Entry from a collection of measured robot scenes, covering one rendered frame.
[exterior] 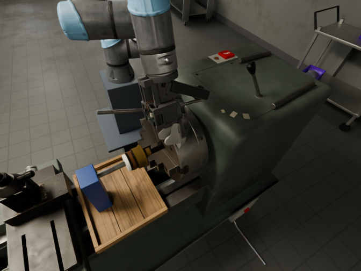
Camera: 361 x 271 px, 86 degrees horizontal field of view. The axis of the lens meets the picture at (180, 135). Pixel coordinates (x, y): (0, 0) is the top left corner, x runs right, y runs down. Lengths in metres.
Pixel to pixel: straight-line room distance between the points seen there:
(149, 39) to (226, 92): 0.49
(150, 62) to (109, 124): 1.04
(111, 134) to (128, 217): 0.62
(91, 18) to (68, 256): 0.70
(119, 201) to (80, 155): 1.42
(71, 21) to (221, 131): 0.51
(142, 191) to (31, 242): 0.41
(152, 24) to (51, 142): 2.26
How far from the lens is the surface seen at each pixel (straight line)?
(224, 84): 0.86
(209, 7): 5.27
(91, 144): 2.34
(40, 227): 0.91
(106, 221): 0.91
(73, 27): 0.51
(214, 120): 0.71
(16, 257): 0.91
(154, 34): 0.40
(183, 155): 0.68
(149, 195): 0.92
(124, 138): 1.30
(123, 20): 0.49
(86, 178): 0.75
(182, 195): 0.94
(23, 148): 2.64
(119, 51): 1.06
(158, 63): 0.40
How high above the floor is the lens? 1.72
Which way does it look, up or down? 49 degrees down
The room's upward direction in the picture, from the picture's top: 4 degrees clockwise
